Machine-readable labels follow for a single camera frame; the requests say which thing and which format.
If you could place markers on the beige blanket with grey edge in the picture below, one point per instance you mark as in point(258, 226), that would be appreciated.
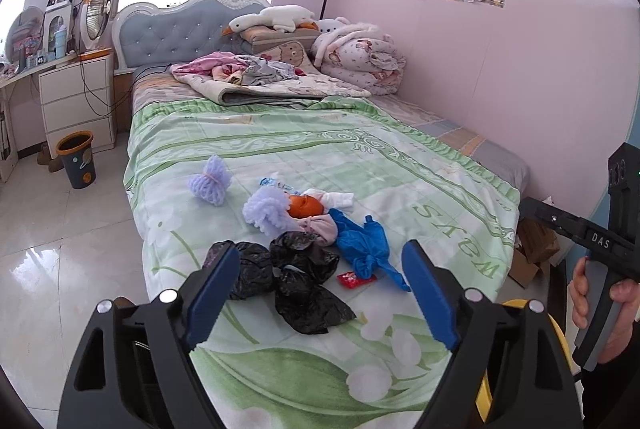
point(300, 86)

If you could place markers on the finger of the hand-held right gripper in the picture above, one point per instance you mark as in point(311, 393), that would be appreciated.
point(545, 214)

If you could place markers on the orange and white electric fan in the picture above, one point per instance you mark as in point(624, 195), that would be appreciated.
point(96, 16)

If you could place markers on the blue and white snack wrapper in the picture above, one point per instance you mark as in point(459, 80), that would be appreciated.
point(270, 182)

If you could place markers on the white bunny plush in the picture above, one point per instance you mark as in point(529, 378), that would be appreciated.
point(332, 25)

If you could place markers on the white desk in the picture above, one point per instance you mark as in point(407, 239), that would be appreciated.
point(20, 76)

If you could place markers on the brown-edged pillow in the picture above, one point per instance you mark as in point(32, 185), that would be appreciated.
point(270, 35)

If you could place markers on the blue plastic bag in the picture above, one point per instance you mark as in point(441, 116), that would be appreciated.
point(367, 249)

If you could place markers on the navy bin with orange rim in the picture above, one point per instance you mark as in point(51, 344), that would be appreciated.
point(77, 164)

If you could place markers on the white desktop organizer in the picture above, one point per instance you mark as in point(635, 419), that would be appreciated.
point(52, 21)

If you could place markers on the red candy wrapper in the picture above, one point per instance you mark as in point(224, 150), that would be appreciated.
point(352, 280)

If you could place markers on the yellow bucket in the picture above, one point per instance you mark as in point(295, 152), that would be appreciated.
point(555, 334)

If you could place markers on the blue tufted bed headboard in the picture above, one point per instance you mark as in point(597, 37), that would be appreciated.
point(165, 29)

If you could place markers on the pink desk fan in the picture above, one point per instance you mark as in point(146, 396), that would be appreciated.
point(22, 31)

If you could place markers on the cardboard box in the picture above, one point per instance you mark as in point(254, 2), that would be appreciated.
point(535, 249)

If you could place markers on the brown slipper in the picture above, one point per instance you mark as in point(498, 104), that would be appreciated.
point(50, 158)

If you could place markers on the blue bottle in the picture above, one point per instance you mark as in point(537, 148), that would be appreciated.
point(60, 43)

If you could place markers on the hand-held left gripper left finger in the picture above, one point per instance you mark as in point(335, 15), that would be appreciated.
point(210, 294)

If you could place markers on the green floral quilt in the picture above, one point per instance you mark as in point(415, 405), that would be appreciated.
point(300, 144)

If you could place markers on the white tissue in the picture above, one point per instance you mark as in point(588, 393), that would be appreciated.
point(340, 200)

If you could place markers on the white drawer nightstand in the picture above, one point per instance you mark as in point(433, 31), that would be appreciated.
point(75, 104)

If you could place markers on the orange peel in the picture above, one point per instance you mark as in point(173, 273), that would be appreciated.
point(306, 206)

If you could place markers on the pink plastic bag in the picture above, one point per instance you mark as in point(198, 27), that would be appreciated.
point(317, 229)

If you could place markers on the white goose plush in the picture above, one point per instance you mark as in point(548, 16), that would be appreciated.
point(280, 18)

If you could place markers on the person's right hand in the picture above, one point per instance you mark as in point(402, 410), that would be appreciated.
point(579, 299)

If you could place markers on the person's right forearm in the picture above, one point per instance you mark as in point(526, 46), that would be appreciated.
point(607, 384)

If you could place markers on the bow-shaped purple foam net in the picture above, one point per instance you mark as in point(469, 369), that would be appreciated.
point(210, 184)

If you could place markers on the folded pink print quilt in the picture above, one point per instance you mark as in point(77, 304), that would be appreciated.
point(360, 54)

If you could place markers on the pastel patchwork bed sheet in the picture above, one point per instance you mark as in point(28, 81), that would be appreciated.
point(450, 134)

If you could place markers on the black plastic bag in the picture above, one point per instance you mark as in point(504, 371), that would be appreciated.
point(250, 269)
point(305, 254)
point(310, 304)

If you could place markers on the pink garment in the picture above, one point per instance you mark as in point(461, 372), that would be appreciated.
point(205, 64)

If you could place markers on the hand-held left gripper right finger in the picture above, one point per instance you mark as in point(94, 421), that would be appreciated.
point(430, 299)

